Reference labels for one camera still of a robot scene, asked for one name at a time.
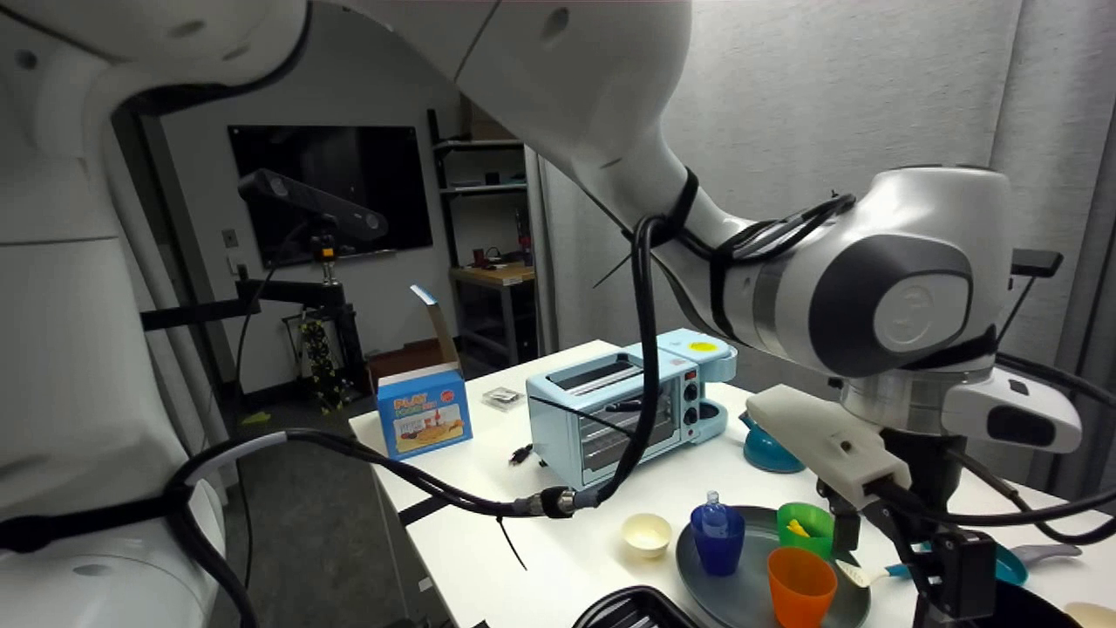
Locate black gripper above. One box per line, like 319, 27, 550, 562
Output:
830, 426, 1004, 623

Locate black pot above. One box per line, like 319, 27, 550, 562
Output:
917, 572, 1086, 628

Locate cream round plush toy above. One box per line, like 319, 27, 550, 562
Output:
1060, 599, 1116, 628

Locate light blue toy toaster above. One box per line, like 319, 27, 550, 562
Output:
524, 347, 733, 494

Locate green plastic cup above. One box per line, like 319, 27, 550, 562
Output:
775, 498, 841, 562

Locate orange plastic cup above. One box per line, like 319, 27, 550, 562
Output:
763, 543, 841, 628

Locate teal bowl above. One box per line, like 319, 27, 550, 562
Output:
744, 414, 810, 473

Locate blue plastic cup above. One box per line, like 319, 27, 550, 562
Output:
687, 490, 748, 579

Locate grey round plate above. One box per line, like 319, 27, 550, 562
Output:
672, 502, 876, 628

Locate small cream bowl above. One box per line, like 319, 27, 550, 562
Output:
618, 508, 675, 564

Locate light blue box yellow spot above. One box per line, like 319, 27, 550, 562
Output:
630, 329, 738, 387

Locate grey white curtain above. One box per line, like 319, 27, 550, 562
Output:
537, 0, 1116, 493

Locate black tape strip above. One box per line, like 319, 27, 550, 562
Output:
398, 494, 448, 526

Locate wooden side table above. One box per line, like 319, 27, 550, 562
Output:
448, 262, 539, 365

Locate blue picture box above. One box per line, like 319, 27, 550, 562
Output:
374, 363, 476, 464

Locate brown low cardboard box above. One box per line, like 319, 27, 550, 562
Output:
366, 340, 448, 382

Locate dark shelf unit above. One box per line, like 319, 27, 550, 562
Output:
430, 107, 550, 352

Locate tan cardboard box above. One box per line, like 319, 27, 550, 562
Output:
462, 99, 524, 142

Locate small electrical box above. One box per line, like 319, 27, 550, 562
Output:
282, 312, 344, 390

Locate grey pleated curtain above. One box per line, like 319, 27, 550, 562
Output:
115, 107, 231, 468

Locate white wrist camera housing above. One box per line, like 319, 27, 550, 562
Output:
744, 382, 917, 508

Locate black camera bar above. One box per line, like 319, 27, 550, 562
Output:
1006, 243, 1066, 279

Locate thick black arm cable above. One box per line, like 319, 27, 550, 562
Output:
0, 172, 865, 628

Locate black wall monitor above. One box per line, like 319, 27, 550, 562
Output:
226, 123, 437, 269

